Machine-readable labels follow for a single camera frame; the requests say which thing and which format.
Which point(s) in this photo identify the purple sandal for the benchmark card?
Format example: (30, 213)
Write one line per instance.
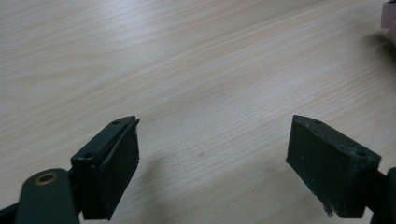
(390, 15)

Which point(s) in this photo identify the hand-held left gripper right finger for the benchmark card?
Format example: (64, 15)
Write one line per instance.
(330, 168)

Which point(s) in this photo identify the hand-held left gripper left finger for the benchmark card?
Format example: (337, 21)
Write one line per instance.
(106, 174)

